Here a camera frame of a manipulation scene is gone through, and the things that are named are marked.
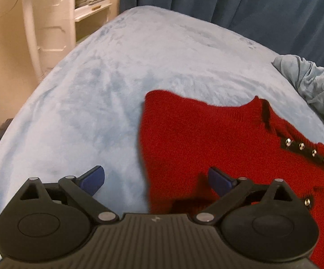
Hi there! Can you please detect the light blue fleece bed blanket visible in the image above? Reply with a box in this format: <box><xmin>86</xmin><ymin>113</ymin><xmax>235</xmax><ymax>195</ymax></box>
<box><xmin>0</xmin><ymin>6</ymin><xmax>324</xmax><ymax>269</ymax></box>

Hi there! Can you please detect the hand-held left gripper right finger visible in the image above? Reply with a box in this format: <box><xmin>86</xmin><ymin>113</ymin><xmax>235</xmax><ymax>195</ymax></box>
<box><xmin>193</xmin><ymin>167</ymin><xmax>306</xmax><ymax>225</ymax></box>

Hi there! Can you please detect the black dumbbell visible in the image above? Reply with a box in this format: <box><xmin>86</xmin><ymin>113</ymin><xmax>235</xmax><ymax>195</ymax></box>
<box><xmin>0</xmin><ymin>118</ymin><xmax>13</xmax><ymax>147</ymax></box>

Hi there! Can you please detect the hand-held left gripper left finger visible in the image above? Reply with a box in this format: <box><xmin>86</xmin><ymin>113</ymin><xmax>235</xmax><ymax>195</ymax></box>
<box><xmin>19</xmin><ymin>166</ymin><xmax>120</xmax><ymax>225</ymax></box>

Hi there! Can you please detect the white molded plastic column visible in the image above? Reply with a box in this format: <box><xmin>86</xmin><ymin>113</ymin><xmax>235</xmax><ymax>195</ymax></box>
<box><xmin>21</xmin><ymin>0</ymin><xmax>76</xmax><ymax>79</ymax></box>

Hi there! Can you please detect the red knit sweater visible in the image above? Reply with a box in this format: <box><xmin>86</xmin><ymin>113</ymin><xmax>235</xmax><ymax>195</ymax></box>
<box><xmin>139</xmin><ymin>90</ymin><xmax>324</xmax><ymax>269</ymax></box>

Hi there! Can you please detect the crumpled grey-blue duvet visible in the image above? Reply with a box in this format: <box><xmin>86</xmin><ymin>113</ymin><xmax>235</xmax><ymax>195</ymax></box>
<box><xmin>272</xmin><ymin>54</ymin><xmax>324</xmax><ymax>143</ymax></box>

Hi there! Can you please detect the dark blue curtain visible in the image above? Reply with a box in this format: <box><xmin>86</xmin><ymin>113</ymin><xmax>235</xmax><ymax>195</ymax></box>
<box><xmin>118</xmin><ymin>0</ymin><xmax>324</xmax><ymax>72</ymax></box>

